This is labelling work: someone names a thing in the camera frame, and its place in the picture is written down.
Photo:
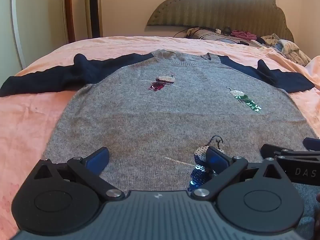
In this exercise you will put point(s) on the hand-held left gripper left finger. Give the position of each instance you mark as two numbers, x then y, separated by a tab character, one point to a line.
98	158

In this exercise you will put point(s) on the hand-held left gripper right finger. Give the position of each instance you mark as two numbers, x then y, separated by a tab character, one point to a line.
214	158

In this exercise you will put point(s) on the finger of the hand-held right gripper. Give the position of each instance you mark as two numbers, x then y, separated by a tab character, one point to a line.
272	150
311	143

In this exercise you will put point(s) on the grey sweater with navy sleeves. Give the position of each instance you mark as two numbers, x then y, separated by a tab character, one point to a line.
155	115

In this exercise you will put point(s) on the pile of light clothes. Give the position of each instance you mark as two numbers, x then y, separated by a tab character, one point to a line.
290	47

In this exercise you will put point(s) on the pink bed sheet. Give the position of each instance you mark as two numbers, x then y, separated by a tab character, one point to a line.
27	120

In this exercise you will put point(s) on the pink crumpled cloth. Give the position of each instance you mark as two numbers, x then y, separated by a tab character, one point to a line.
243	35

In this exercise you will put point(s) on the patterned grey pillow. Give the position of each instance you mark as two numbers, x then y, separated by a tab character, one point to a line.
212	35

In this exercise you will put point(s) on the olive padded headboard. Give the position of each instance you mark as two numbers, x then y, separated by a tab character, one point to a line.
225	7

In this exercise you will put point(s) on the gold tower fan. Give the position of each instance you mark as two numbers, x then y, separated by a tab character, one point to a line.
93	7

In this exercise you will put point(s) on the white wardrobe door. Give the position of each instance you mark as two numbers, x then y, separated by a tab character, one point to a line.
40	17

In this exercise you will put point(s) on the brown wooden frame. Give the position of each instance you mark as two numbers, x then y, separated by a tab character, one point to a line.
70	10

